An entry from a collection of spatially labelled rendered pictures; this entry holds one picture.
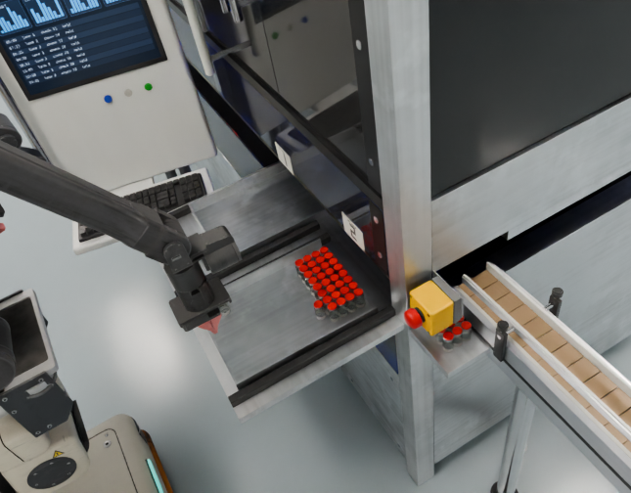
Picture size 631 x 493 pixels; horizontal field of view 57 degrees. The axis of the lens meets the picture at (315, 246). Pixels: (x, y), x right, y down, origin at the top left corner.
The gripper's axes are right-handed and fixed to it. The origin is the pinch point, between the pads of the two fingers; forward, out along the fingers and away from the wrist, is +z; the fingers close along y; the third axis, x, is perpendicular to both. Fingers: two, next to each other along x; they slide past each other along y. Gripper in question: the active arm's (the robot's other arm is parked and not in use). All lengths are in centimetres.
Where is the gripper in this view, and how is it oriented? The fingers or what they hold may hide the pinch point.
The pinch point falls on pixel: (213, 329)
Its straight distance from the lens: 114.0
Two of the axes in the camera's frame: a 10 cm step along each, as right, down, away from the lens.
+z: 1.7, 6.8, 7.1
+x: -4.7, -5.8, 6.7
